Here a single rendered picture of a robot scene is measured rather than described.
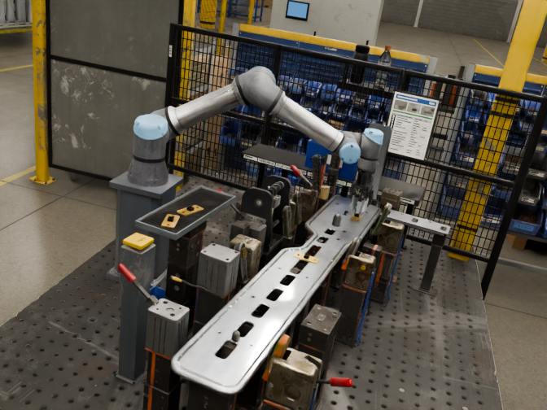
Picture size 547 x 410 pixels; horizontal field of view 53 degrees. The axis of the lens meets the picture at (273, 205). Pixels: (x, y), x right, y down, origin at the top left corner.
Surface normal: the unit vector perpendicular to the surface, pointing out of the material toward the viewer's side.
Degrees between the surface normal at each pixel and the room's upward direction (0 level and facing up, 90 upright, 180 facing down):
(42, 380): 0
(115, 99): 89
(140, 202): 90
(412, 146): 90
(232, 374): 0
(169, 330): 90
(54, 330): 0
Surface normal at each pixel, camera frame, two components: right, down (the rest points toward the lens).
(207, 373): 0.15, -0.91
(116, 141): -0.22, 0.40
